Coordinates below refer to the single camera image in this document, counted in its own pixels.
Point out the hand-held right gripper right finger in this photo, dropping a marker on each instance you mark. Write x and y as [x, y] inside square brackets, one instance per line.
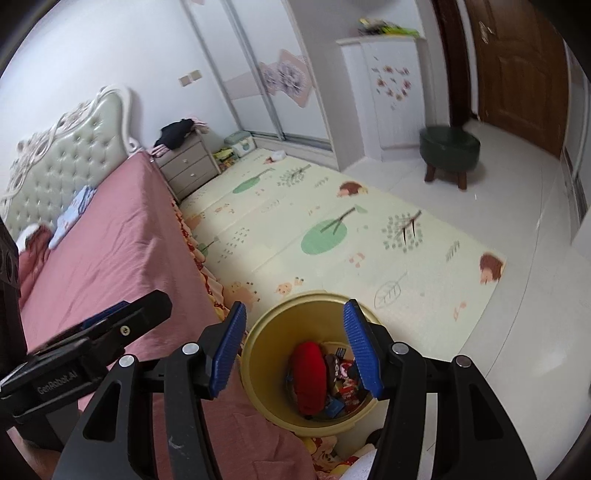
[362, 350]

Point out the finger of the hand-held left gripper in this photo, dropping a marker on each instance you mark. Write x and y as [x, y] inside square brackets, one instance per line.
[108, 312]
[138, 311]

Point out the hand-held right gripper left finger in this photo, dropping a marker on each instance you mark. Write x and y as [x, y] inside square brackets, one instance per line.
[228, 350]

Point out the red white wrapper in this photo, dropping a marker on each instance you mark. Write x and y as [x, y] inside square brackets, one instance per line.
[348, 368]

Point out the brown labelled sock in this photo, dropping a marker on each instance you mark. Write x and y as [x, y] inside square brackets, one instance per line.
[333, 367]

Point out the yellow waste bin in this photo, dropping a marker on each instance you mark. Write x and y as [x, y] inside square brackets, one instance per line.
[268, 341]

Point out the red snack packet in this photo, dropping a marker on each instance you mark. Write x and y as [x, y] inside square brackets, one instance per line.
[348, 392]

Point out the person's left forearm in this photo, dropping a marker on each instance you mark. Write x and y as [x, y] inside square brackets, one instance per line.
[37, 461]

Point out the bed with pink sheet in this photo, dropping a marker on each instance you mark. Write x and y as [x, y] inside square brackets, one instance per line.
[106, 249]

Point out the folded pink quilt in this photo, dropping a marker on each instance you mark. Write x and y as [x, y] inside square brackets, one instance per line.
[32, 251]

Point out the folded blue blanket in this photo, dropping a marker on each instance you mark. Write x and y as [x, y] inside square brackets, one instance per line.
[74, 212]

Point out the white paper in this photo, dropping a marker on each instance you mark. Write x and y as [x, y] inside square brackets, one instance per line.
[364, 466]

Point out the patterned play mat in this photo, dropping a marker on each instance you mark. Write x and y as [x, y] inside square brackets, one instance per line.
[286, 217]

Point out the grey nightstand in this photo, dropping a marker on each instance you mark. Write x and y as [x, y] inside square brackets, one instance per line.
[189, 166]

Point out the tufted bed headboard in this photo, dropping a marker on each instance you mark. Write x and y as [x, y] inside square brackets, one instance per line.
[69, 152]

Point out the small toys on floor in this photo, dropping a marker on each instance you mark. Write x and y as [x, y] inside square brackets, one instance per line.
[224, 157]

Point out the black clothes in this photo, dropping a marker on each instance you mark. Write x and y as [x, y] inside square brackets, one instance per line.
[175, 133]

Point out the pink clothes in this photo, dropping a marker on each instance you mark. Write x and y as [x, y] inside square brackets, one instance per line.
[199, 125]

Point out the green white storage box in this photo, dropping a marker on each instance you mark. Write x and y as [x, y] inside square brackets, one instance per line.
[241, 144]

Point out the green round stool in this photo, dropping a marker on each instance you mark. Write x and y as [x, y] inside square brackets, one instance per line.
[450, 145]

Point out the white cabinet with stickers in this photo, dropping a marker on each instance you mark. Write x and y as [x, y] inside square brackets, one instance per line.
[392, 106]

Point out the white sliding wardrobe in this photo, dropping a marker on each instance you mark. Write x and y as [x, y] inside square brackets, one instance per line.
[249, 55]

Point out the brown wooden door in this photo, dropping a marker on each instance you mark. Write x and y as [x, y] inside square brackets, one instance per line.
[517, 69]

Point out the clutter on cabinet top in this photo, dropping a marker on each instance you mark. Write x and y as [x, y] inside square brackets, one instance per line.
[388, 28]

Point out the wall switch plate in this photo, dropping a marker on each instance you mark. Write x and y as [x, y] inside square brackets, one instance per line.
[190, 77]

